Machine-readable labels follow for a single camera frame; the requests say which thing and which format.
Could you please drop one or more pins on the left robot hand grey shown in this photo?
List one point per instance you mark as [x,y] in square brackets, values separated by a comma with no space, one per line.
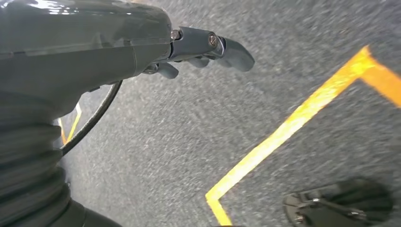
[78,47]

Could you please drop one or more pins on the yellow floor tape square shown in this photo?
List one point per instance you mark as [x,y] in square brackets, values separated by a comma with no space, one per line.
[297,120]
[74,120]

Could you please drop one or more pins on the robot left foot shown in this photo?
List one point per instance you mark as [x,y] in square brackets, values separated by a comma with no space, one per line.
[344,203]

